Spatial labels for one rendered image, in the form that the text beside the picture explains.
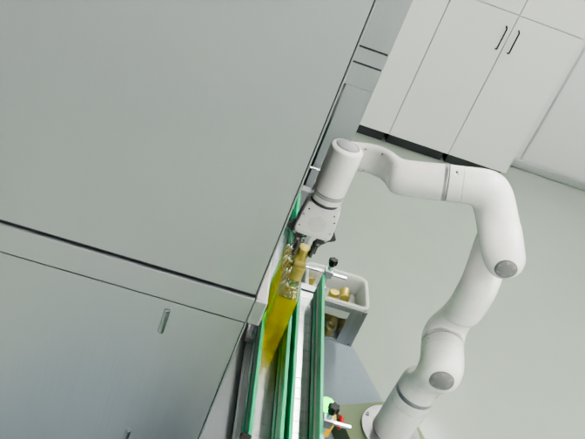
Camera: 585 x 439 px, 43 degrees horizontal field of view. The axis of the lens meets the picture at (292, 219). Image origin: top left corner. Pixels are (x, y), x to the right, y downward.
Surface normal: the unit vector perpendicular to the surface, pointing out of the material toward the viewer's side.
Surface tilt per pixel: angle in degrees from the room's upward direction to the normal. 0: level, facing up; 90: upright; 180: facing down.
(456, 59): 90
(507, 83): 90
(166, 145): 90
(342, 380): 0
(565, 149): 90
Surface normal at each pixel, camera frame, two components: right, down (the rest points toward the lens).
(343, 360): 0.33, -0.79
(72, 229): -0.04, 0.54
